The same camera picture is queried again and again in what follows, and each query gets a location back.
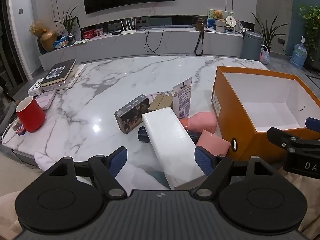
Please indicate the small white box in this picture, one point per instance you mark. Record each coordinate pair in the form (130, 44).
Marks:
(35, 87)

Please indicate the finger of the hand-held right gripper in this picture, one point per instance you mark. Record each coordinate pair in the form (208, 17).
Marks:
(282, 135)
(313, 123)

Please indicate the small tan cardboard box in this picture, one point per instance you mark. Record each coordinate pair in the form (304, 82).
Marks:
(161, 102)

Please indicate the stack of books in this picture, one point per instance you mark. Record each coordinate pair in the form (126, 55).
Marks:
(73, 77)

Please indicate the pale pink pouch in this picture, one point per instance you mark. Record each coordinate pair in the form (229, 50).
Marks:
(46, 98)

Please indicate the round white container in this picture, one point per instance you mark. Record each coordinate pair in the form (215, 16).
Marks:
(220, 26)

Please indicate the red box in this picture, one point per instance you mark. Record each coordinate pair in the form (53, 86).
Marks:
(87, 34)
(98, 32)

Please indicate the long-leaf potted plant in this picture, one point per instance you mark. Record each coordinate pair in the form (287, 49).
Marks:
(267, 32)

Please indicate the black hardcover book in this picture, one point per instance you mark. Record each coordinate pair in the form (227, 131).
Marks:
(58, 72)

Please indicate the wall socket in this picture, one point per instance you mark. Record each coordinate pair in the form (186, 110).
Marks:
(281, 40)

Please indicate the gold vase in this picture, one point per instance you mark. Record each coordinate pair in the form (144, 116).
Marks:
(48, 40)

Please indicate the plaid wallet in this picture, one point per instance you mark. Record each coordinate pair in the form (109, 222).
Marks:
(156, 94)

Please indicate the long white box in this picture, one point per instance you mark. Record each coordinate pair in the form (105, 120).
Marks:
(170, 140)

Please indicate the grey trash can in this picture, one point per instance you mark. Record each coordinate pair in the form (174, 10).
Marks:
(251, 45)

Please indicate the red cup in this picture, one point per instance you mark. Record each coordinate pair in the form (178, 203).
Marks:
(31, 116)

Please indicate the teddy bear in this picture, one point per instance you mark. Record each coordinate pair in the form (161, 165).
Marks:
(219, 15)

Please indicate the small dark trinket box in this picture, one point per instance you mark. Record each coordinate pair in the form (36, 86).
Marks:
(18, 127)

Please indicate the person's blue jeans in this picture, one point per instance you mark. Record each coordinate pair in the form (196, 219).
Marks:
(158, 179)

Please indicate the pink case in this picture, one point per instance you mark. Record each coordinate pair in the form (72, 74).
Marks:
(202, 121)

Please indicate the white router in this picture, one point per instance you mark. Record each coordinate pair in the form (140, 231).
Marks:
(128, 30)

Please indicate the grey television console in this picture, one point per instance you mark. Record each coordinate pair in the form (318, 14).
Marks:
(150, 43)

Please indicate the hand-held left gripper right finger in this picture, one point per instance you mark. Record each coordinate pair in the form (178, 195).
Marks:
(203, 161)

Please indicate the round white fan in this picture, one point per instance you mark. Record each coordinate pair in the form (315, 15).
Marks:
(231, 21)

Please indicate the dried flowers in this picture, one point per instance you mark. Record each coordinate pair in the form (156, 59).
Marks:
(37, 28)

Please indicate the woven basket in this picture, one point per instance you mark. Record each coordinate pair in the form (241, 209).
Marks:
(265, 55)

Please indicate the leafy green plant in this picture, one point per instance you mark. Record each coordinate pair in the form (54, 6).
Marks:
(312, 27)

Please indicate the green and white picture board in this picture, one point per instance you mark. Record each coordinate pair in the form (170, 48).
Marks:
(211, 21)

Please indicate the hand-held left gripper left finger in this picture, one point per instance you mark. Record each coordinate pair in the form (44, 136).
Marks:
(117, 161)

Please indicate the blue water bottle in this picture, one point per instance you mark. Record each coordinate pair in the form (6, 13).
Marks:
(298, 56)

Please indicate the navy cylinder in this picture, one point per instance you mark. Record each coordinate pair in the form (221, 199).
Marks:
(143, 135)

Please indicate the green potted plant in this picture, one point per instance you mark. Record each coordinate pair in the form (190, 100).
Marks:
(68, 21)

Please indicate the small black device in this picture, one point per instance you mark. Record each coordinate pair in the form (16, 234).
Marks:
(116, 32)

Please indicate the dark printed card box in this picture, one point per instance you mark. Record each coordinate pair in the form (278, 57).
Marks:
(132, 115)

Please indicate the snack bags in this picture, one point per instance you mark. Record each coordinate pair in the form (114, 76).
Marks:
(62, 42)

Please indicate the orange cardboard box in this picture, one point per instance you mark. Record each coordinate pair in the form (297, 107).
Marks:
(237, 122)

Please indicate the flat pink square box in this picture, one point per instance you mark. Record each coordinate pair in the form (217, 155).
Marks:
(212, 143)

